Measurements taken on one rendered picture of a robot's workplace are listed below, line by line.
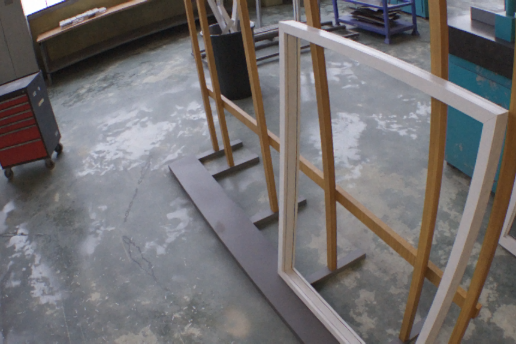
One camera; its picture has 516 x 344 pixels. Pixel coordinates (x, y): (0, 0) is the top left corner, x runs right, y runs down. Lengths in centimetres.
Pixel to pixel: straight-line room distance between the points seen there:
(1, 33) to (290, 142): 655
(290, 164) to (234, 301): 89
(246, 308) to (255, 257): 39
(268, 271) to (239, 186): 100
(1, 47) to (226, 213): 588
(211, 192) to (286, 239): 108
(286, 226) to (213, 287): 63
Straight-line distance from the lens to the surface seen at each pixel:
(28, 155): 463
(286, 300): 248
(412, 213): 307
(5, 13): 791
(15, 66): 804
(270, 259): 273
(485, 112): 117
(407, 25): 674
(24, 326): 305
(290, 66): 198
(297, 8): 671
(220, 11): 474
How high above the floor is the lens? 197
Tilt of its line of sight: 32 degrees down
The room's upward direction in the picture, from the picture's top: 10 degrees counter-clockwise
